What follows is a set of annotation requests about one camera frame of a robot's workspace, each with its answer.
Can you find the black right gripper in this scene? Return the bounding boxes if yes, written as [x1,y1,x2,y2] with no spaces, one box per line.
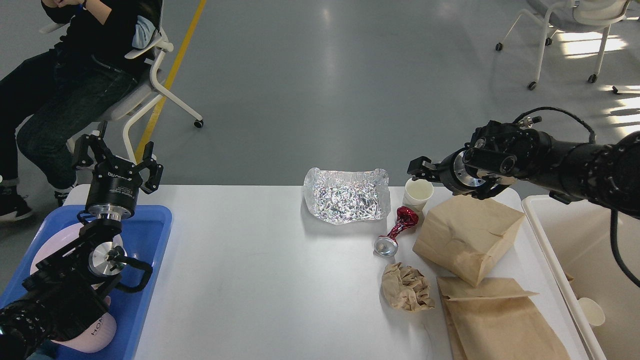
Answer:
[407,149,493,198]

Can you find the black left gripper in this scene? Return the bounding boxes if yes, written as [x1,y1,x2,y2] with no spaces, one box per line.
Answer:
[71,130,163,221]

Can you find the pink plastic plate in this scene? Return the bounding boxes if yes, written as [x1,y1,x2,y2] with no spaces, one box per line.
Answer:
[23,219,127,289]

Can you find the pink mug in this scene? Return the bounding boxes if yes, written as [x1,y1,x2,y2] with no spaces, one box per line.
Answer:
[51,312,118,354]

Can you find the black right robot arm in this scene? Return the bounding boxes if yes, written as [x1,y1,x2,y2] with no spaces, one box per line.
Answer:
[407,107,640,285]

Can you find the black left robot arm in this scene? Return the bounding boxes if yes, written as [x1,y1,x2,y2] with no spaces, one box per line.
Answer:
[1,131,163,360]

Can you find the white paper cup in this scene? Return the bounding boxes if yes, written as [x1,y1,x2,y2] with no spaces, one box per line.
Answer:
[402,178,435,213]

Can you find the red foil wrapper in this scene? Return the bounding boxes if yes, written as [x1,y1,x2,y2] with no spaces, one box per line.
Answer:
[387,205,419,242]

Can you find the blue plastic tray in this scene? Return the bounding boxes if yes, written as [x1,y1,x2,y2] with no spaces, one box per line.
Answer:
[1,205,173,360]

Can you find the crumpled foil sheet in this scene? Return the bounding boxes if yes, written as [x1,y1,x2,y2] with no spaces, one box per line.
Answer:
[302,167,391,225]

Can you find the person leg with shoe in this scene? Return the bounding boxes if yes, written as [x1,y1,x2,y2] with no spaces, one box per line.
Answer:
[0,0,163,223]

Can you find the white chair leg left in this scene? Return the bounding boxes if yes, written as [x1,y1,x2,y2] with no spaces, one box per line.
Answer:
[96,28,204,164]

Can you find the crumpled brown paper ball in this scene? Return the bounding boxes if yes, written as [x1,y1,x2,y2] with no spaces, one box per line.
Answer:
[381,262,435,313]

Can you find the white plastic bin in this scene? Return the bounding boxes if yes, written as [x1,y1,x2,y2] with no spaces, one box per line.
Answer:
[522,195,640,360]

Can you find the flat brown paper bag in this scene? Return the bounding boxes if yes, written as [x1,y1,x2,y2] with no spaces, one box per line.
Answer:
[437,276,570,360]

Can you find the white rolling chair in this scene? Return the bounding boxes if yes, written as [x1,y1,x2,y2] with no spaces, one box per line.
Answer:
[494,0,631,91]

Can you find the paper cup inside bin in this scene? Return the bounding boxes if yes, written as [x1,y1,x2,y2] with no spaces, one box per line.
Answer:
[578,297,606,327]

